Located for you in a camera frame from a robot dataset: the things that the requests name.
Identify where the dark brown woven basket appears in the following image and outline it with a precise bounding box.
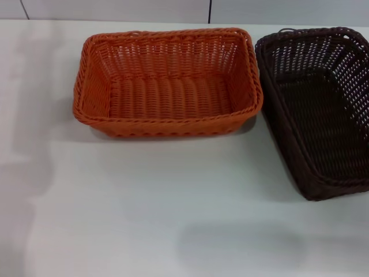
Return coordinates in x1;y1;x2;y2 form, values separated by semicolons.
254;27;369;202

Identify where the orange woven basket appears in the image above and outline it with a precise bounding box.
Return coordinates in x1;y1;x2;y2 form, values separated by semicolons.
72;27;264;139

